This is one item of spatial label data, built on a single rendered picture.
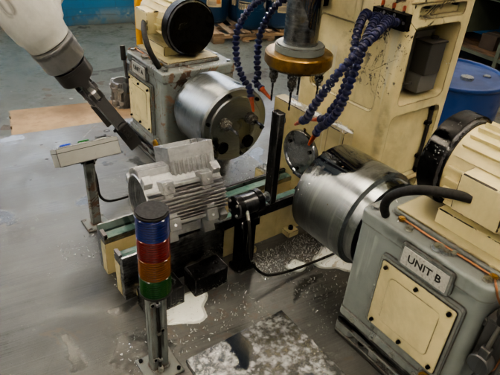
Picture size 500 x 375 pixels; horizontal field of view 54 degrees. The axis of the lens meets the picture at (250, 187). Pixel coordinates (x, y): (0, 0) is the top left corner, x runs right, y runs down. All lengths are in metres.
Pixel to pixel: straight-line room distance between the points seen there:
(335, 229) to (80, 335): 0.63
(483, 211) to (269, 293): 0.62
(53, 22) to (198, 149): 0.44
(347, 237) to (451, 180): 0.29
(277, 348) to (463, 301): 0.36
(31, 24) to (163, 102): 0.76
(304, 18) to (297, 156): 0.44
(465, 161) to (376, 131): 0.53
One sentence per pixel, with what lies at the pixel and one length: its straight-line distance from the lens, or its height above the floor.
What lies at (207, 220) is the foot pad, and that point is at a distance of 1.24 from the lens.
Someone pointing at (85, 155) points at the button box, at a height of 1.05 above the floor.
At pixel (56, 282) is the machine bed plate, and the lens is 1.37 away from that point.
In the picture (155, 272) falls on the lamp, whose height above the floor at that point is 1.10.
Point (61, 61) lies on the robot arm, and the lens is 1.04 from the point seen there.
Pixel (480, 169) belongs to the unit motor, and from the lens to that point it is 0.92.
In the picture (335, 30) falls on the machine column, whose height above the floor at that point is 1.35.
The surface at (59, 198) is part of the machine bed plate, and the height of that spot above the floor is 0.80.
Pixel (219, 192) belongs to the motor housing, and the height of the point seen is 1.05.
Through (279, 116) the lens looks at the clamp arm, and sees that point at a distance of 1.15.
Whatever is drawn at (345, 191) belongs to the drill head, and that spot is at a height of 1.13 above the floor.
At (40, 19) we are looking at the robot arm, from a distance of 1.00.
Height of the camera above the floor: 1.71
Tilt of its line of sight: 32 degrees down
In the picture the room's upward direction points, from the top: 4 degrees clockwise
